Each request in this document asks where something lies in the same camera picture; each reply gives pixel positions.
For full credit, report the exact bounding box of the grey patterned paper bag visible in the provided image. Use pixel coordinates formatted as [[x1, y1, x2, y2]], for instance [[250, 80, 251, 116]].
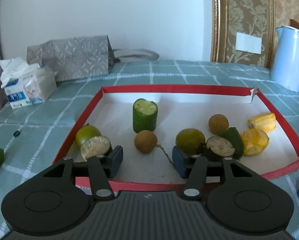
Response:
[[26, 35, 160, 82]]

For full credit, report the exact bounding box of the yellow jackfruit piece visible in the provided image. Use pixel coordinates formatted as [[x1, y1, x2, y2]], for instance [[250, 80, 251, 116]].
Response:
[[248, 113, 276, 133]]

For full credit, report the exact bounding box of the tissue pack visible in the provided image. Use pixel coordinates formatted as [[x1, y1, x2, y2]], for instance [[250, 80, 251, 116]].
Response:
[[0, 55, 58, 110]]

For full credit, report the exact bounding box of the light blue kettle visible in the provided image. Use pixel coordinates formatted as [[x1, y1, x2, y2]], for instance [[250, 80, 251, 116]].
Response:
[[271, 26, 299, 92]]

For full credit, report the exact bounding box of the wide dark sugarcane piece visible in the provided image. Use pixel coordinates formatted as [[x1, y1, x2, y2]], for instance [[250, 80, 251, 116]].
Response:
[[80, 135, 113, 162]]

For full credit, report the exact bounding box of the green citrus with stem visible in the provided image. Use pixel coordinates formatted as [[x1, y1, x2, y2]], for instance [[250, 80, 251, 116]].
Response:
[[176, 128, 206, 155]]

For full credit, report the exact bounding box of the gold wall panel frame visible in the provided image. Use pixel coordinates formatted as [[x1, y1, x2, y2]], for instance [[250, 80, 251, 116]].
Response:
[[211, 0, 276, 67]]

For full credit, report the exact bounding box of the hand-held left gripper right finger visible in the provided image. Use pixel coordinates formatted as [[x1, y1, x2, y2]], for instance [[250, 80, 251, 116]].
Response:
[[172, 145, 256, 200]]

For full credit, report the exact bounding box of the small green pepper piece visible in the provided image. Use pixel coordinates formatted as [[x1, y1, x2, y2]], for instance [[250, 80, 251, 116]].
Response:
[[219, 127, 244, 160]]

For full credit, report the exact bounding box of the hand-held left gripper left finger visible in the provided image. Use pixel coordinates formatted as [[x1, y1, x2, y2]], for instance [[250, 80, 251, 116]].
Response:
[[43, 145, 123, 200]]

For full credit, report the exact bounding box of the red shallow cardboard box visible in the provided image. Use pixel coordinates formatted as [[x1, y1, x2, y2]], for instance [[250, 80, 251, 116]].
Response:
[[52, 84, 299, 193]]

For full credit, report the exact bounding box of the brown longan with twig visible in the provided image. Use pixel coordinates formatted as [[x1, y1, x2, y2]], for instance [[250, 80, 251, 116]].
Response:
[[134, 130, 175, 167]]

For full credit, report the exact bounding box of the short cucumber piece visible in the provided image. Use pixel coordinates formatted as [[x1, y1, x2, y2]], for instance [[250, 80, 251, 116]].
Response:
[[133, 98, 158, 133]]

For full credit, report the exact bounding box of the narrow dark sugarcane piece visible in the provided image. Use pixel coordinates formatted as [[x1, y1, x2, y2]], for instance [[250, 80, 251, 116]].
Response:
[[206, 136, 235, 162]]

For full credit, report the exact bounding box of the white wall plate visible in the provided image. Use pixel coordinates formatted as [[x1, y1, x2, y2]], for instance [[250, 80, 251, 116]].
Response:
[[236, 32, 262, 54]]

